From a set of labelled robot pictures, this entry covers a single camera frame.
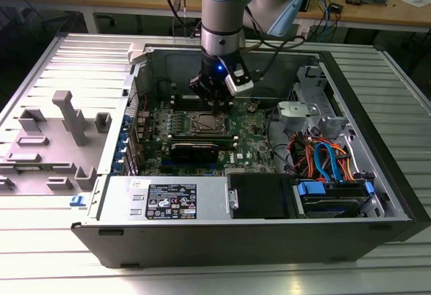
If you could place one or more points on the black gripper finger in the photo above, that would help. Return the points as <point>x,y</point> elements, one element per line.
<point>202,88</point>
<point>226,101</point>

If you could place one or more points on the square CPU chip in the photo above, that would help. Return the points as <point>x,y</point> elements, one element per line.
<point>208,121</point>

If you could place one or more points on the blue expansion slot latch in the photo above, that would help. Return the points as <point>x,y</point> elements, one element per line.
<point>124,138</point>
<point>120,154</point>
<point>127,121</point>
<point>118,168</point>

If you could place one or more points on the black drive cover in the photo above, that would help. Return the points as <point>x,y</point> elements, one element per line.
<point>257,195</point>

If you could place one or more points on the grey parts rack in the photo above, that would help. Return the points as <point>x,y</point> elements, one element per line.
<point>67,147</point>

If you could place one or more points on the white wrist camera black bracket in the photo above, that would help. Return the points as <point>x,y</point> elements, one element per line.
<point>239,84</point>

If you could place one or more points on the hard disk in blue carrier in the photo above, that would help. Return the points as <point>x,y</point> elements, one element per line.
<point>333,197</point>

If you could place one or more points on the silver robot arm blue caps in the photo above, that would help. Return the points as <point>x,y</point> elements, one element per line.
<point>222,15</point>

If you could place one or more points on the CPU socket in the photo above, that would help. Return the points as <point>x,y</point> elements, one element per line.
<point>193,131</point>

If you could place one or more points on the black open PC case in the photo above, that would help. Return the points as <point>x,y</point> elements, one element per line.
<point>202,244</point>

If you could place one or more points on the black graphics card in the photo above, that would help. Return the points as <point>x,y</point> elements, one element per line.
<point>193,153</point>

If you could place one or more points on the green motherboard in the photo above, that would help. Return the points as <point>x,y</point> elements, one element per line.
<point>249,140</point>

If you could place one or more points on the small blue plastic clip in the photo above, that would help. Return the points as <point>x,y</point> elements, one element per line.
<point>76,201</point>

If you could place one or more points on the small black adapter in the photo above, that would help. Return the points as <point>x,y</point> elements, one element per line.
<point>336,8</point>

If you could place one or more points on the coin battery holder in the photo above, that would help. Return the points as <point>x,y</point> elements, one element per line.
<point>253,106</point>

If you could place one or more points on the pale grey plastic block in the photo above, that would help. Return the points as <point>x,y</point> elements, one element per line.
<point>136,54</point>

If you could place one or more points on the silver power supply with label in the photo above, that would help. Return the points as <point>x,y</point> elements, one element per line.
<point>118,200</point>

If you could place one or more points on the silver metal disk bay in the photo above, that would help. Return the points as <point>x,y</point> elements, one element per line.
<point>303,113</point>

